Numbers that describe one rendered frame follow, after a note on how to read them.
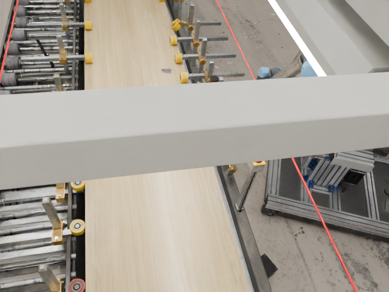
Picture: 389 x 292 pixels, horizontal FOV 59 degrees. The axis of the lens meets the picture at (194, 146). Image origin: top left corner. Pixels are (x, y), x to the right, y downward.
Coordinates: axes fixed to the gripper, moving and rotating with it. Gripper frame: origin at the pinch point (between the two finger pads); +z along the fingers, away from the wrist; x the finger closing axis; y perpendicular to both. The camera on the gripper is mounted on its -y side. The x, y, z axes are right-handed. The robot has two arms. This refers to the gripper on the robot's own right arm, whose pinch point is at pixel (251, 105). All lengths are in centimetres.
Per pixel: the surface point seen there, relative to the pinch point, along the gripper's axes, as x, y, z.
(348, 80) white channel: -161, -81, -164
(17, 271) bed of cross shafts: -100, -163, 10
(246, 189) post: -82, -33, -13
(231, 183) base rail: -61, -31, 12
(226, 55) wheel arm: 48, -10, -13
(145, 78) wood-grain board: 31, -80, -8
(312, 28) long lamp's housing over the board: -136, -69, -153
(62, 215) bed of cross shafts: -70, -141, 10
